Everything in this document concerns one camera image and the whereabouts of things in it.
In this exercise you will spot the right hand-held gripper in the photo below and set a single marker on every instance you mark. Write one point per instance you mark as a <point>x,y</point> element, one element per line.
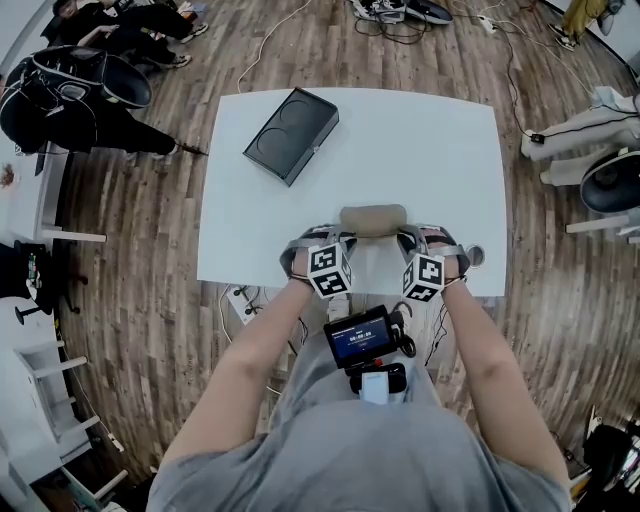
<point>425,275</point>

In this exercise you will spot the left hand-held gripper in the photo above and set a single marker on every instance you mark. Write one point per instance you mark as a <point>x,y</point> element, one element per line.
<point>330,267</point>

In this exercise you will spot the beige cloth pouch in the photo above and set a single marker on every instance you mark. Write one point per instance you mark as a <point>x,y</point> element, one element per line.
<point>372,219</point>

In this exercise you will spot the person's right forearm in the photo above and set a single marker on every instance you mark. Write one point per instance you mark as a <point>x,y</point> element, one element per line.
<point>500,380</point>

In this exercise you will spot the person's left forearm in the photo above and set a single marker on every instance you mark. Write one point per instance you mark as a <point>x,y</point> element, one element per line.
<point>240,370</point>

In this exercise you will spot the person's right hand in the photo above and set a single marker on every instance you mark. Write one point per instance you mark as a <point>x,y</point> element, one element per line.
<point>452,267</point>

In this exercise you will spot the person's left hand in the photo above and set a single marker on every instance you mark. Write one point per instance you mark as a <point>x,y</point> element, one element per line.
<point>302,264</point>

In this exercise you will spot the person's white shoe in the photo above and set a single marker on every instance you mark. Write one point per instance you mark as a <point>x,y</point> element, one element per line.
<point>339,307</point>

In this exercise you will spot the black chest-mounted screen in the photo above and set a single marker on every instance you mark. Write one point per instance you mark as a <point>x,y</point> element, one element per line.
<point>356,336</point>

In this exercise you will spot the white power strip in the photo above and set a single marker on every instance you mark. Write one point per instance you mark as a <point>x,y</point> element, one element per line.
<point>245,306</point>
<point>487,23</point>

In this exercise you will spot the black box with round recesses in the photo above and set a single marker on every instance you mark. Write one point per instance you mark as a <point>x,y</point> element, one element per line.
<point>292,132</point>

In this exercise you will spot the white box under screen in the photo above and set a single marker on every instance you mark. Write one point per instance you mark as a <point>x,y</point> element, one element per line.
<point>375,387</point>

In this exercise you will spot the person's grey shirt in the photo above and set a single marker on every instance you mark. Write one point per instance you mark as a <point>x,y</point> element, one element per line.
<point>360,460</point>

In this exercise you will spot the black shell backpack on floor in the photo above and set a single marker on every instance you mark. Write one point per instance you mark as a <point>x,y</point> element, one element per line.
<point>430,11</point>

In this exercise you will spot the black bag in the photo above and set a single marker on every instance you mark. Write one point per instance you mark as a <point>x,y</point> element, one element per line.
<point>615,460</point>

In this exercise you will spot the small white desk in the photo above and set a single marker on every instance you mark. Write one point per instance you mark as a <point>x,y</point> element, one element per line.
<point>52,195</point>

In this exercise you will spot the flat black device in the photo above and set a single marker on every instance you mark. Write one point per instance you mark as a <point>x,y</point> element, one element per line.
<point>39,164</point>

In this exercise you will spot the white shelf unit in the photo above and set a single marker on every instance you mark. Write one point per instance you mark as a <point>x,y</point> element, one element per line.
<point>55,400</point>

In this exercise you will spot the small potted plant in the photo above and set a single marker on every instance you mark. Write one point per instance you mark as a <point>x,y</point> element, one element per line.
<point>7,176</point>

